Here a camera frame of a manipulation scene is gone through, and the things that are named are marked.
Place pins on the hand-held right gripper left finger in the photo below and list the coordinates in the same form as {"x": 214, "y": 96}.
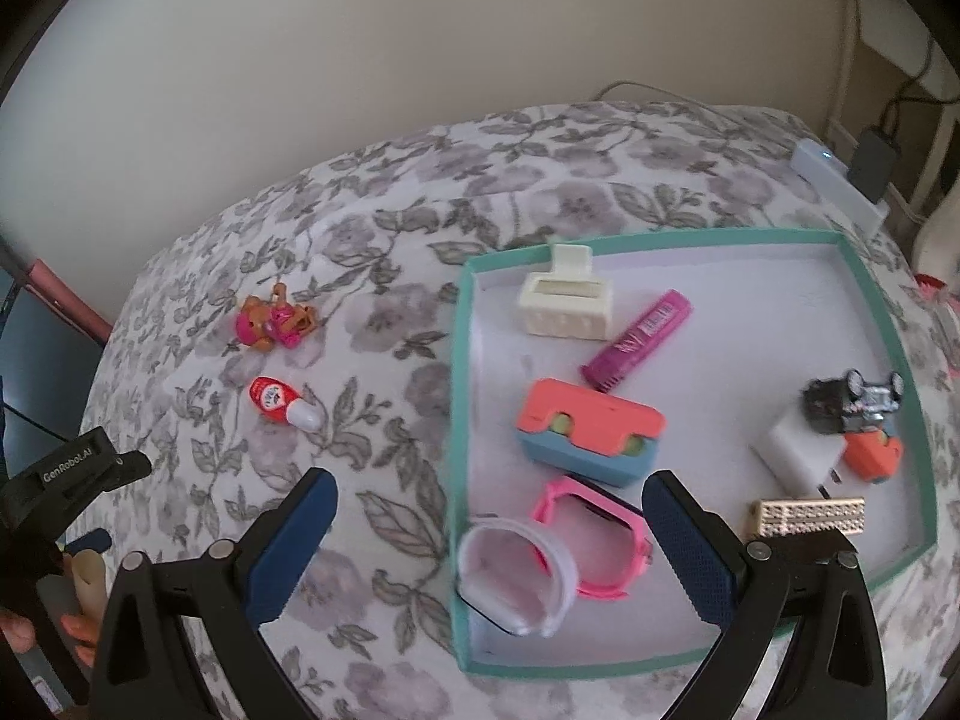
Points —
{"x": 292, "y": 547}

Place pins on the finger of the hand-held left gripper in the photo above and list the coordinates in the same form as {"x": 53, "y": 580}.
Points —
{"x": 131, "y": 469}
{"x": 90, "y": 541}

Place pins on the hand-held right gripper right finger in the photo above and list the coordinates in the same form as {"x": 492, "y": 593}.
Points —
{"x": 686, "y": 555}

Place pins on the pink smartwatch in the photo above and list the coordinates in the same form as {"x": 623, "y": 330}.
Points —
{"x": 600, "y": 577}

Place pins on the red white toy bottle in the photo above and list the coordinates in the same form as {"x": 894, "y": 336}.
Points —
{"x": 274, "y": 397}

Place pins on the white charger adapter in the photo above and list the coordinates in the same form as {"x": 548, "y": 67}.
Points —
{"x": 802, "y": 450}

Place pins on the white smartwatch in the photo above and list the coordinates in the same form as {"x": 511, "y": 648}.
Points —
{"x": 517, "y": 611}

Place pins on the coral blue plastic toy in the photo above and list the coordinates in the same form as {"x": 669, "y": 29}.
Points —
{"x": 577, "y": 409}
{"x": 874, "y": 461}

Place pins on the teal rimmed white tray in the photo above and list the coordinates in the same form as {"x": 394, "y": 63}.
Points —
{"x": 720, "y": 360}

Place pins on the black toy car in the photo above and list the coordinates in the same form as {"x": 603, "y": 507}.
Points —
{"x": 832, "y": 401}

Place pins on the cream plastic holder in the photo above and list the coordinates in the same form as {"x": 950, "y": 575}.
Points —
{"x": 562, "y": 311}

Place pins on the person's left hand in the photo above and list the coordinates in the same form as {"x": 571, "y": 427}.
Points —
{"x": 82, "y": 600}

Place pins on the dark glass cabinet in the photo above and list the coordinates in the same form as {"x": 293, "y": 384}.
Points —
{"x": 37, "y": 360}

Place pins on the pink rolled mat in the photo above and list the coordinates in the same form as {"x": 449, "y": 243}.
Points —
{"x": 67, "y": 296}

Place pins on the pink doll figure toy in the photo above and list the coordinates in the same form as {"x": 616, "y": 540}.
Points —
{"x": 270, "y": 322}

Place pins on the floral bed blanket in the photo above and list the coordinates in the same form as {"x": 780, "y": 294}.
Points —
{"x": 375, "y": 240}

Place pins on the white power strip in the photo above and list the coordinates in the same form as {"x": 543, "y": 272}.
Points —
{"x": 836, "y": 180}

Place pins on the dark grey power adapter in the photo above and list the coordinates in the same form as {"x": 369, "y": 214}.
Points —
{"x": 874, "y": 161}

